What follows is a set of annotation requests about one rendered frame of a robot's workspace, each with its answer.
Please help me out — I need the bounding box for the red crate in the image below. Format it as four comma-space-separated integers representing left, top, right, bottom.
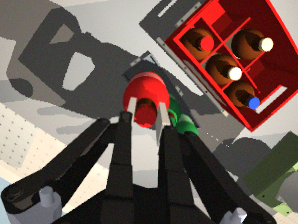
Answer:
164, 0, 298, 133

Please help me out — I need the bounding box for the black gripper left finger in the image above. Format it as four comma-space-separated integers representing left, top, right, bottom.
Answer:
0, 97, 137, 224

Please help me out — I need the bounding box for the brown bottle with red cap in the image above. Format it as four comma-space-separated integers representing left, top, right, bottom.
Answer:
178, 27, 214, 61

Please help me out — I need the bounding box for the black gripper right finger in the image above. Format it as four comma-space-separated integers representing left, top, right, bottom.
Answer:
155, 102, 277, 224

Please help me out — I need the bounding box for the green bottle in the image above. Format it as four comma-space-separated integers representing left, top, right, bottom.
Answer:
167, 92, 181, 126
175, 113, 199, 137

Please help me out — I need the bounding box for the red bottle with pink label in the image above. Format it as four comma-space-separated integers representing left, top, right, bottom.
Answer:
123, 71, 170, 127

